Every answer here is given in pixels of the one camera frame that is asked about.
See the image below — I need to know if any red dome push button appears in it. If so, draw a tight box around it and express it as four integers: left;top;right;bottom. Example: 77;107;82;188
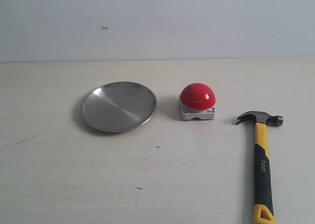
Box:
179;83;217;121

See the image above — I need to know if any yellow black claw hammer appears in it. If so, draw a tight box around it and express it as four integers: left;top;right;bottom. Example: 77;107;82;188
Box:
236;111;284;224

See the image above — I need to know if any round stainless steel plate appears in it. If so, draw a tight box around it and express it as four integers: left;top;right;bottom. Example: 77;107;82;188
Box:
81;81;157;133

